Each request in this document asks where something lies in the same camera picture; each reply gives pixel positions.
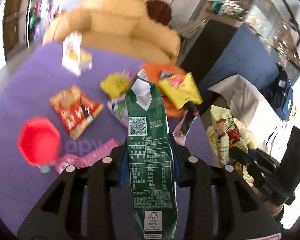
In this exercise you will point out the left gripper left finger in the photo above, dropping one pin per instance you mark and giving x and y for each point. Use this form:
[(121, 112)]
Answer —
[(77, 205)]

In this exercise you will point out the black snack wrapper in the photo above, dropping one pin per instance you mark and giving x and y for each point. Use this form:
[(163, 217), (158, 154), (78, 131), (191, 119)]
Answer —
[(181, 130)]

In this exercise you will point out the glass fish tank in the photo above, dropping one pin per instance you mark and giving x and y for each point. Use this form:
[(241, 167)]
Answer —
[(281, 38)]

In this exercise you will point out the yellow leather armchair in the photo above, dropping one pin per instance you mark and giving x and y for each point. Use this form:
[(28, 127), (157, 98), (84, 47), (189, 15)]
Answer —
[(120, 26)]

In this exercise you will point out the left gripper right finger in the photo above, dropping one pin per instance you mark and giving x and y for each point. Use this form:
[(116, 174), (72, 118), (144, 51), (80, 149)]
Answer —
[(221, 205)]

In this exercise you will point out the toys on floor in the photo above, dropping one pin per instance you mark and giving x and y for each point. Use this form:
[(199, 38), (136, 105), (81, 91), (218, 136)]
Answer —
[(41, 15)]

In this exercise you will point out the white sofa cover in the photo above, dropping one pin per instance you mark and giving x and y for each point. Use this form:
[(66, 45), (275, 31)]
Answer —
[(249, 106)]

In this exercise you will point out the yellow trash bag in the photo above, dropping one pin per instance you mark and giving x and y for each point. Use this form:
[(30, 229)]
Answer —
[(225, 133)]

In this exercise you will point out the white yellow toy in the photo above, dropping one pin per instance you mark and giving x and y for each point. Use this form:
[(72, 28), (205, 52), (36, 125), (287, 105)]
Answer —
[(75, 59)]

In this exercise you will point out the red yellow snack bag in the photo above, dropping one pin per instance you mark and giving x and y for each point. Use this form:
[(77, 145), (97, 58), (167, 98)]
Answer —
[(75, 110)]

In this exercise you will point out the red plastic cup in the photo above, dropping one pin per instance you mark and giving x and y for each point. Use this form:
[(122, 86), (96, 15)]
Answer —
[(39, 141)]

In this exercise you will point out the yellow pink snack packet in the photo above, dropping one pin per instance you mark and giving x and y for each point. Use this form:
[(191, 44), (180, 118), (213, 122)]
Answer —
[(115, 84)]

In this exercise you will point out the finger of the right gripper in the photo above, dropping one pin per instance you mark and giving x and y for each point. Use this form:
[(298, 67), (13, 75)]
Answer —
[(248, 159)]

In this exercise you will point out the green white milk carton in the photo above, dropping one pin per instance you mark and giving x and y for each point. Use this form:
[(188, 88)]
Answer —
[(151, 163)]

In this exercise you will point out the blue cloth partition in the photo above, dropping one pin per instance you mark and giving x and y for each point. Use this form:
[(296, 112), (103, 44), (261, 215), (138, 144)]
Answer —
[(246, 56)]

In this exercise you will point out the yellow nabati wafer bag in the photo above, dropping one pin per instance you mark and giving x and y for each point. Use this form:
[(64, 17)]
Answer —
[(179, 88)]

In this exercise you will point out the purple tablecloth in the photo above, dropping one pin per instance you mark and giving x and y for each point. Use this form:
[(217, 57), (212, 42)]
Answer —
[(26, 96)]

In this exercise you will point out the navy blue backpack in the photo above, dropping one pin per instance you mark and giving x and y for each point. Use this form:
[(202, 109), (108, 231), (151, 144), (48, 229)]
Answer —
[(279, 94)]

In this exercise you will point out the brown draped dining chair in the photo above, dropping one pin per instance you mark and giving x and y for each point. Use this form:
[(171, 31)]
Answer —
[(159, 11)]

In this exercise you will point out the long pink wrapper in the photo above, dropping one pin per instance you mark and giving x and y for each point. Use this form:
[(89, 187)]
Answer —
[(90, 156)]

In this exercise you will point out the pink cartoon snack bag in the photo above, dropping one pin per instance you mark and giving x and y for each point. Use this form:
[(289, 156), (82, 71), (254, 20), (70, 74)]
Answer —
[(118, 108)]

